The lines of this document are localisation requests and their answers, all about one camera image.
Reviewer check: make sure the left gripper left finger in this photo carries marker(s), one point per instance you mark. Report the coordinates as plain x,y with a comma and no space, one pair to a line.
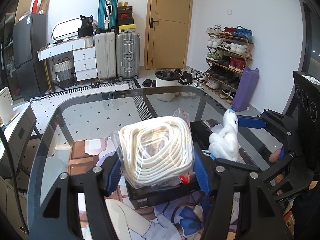
58,216

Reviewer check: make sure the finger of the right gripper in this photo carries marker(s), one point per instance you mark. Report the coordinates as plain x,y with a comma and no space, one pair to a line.
236,165
251,122

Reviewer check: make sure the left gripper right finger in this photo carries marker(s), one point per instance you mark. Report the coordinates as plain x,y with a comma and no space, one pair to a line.
258,218

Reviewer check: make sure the white plush toy blue cap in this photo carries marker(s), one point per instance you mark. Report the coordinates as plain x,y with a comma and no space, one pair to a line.
224,144

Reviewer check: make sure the white tissue pack red wrapper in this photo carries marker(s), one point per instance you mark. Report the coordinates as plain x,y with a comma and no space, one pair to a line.
185,179

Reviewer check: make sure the person's right hand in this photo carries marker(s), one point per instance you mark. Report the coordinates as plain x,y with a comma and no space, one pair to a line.
274,157

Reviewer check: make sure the purple paper bag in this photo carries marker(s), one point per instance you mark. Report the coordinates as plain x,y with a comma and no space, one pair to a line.
245,90

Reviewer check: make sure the black cardboard box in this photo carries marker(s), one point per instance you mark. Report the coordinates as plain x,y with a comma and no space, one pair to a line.
179,186

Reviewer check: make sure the anime printed desk mat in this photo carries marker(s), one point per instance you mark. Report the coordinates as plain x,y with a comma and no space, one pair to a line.
183,208

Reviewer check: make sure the wooden shoe rack with shoes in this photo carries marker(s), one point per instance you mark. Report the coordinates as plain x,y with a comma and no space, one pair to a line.
229,52

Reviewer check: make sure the white trash bin black liner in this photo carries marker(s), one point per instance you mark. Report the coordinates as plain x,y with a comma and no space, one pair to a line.
166,78

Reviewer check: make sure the grey side cabinet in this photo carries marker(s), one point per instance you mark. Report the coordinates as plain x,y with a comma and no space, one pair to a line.
19,131

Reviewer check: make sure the woven basket bag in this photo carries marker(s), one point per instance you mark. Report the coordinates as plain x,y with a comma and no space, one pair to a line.
63,70

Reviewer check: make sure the white drawer desk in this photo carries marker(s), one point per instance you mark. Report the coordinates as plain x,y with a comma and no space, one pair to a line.
82,51

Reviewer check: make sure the tan wooden door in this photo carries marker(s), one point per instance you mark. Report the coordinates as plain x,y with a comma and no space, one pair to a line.
167,33

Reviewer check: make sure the black glass display cabinet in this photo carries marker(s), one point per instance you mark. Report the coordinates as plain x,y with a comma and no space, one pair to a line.
13,11

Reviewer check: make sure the white suitcase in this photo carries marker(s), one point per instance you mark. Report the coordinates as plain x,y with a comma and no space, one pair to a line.
105,53

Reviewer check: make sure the silver suitcase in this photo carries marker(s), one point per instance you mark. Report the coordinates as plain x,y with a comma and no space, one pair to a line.
127,55

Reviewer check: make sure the black bag on desk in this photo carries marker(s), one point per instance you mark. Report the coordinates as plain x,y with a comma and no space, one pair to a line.
86,28

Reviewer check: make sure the stack of shoe boxes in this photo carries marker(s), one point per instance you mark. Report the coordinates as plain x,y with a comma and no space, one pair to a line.
125,19

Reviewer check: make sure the oval vanity mirror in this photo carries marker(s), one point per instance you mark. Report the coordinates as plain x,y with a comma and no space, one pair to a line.
67,29

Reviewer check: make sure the teal suitcase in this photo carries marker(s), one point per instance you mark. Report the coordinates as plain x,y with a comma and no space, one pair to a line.
107,14

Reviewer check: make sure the black refrigerator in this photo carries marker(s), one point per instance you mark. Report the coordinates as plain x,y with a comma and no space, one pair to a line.
29,36

